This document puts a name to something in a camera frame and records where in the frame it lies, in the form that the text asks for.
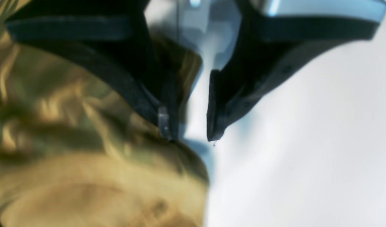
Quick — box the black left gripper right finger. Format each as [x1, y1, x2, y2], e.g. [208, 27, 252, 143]
[207, 0, 386, 141]

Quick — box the camouflage t-shirt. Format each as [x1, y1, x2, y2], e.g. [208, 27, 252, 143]
[0, 0, 209, 227]

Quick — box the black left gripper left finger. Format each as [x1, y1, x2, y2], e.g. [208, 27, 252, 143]
[5, 0, 178, 141]

